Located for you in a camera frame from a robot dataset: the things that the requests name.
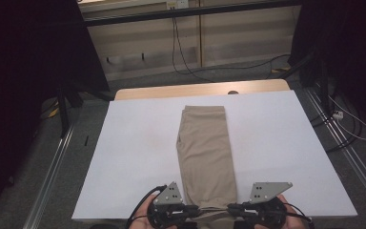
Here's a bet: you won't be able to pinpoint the white cable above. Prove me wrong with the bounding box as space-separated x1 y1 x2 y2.
328 94 366 141

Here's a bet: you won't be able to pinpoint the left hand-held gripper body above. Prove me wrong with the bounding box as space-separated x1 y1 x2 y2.
147 181 187 229

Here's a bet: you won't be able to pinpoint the black floor cables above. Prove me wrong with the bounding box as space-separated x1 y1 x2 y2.
309 94 363 154

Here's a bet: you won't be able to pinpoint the hand-held gripper black cable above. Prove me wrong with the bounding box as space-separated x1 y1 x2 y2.
282 201 315 228
126 184 168 228

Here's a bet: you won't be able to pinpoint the right hand-held gripper black cable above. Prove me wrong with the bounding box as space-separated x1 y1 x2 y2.
282 201 315 228

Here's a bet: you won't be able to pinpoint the white wall socket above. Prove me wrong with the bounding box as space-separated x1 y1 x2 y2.
166 0 190 10

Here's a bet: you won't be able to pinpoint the black curtain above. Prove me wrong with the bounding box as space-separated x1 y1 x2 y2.
287 0 366 135
0 0 111 220

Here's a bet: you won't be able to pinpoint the black horizontal bar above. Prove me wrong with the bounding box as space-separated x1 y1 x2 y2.
81 0 303 28

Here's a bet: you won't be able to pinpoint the left hand-held gripper black cable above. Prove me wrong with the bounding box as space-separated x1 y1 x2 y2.
126 184 168 228

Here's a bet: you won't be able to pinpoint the aluminium floor rail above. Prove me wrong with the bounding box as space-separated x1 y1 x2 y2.
23 125 75 229
303 87 366 208

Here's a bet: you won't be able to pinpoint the black hanging cable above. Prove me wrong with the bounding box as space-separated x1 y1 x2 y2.
174 17 292 80
171 15 214 83

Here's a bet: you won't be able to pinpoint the black metal stand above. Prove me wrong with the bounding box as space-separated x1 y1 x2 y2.
279 53 332 113
55 85 85 137

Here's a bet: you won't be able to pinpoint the light wooden table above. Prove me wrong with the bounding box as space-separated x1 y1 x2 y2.
113 78 291 101

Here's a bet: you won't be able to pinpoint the person's left hand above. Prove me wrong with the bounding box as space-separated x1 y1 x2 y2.
129 194 160 229

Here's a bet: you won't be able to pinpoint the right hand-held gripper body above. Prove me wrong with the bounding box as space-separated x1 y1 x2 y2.
244 181 294 229

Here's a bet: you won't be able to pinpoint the beige pants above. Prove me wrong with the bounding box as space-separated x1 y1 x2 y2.
175 105 238 229

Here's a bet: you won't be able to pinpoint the person's right hand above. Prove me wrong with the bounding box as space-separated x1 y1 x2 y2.
255 194 313 229

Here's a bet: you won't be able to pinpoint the light wooden cabinet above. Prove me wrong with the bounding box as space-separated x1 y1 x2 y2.
79 0 303 82

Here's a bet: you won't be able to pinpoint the white table cover board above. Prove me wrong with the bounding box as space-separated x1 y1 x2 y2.
71 90 358 222

